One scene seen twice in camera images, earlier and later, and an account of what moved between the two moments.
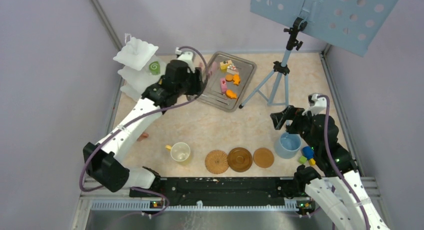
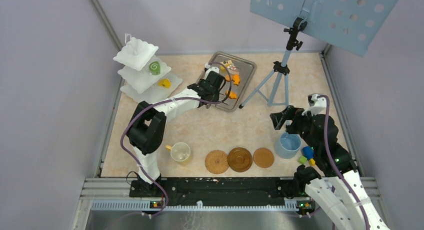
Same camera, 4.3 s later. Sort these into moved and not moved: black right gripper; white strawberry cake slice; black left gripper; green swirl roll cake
Moved: black left gripper
Not moved: white strawberry cake slice; green swirl roll cake; black right gripper
